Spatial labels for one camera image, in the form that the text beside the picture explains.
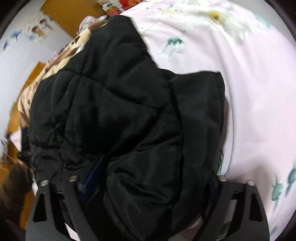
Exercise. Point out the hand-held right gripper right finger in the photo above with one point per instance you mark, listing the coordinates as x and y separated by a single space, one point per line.
222 192

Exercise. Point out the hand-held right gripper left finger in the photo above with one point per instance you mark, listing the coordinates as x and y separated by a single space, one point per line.
92 177

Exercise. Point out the black padded jacket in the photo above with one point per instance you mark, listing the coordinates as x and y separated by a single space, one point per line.
115 111

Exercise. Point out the person's left forearm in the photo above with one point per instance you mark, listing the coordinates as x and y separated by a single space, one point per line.
18 178

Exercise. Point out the pink floral bedsheet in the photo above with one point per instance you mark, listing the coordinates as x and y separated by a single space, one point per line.
254 92

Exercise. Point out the brown bear printed blanket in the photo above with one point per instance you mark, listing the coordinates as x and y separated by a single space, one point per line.
53 69

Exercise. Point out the wooden headboard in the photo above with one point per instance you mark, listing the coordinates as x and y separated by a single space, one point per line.
30 78

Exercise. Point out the white plastic bag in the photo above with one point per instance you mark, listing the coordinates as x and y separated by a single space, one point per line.
89 22

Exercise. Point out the wooden wardrobe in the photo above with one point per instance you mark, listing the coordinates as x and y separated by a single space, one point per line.
67 14

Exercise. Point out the red gift box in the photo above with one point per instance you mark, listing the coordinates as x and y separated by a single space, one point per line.
129 3

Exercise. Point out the cartoon couple wall sticker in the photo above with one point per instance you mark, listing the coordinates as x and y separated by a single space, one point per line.
40 29

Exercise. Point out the blue flower wall sticker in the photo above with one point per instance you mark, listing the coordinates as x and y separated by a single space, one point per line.
12 39

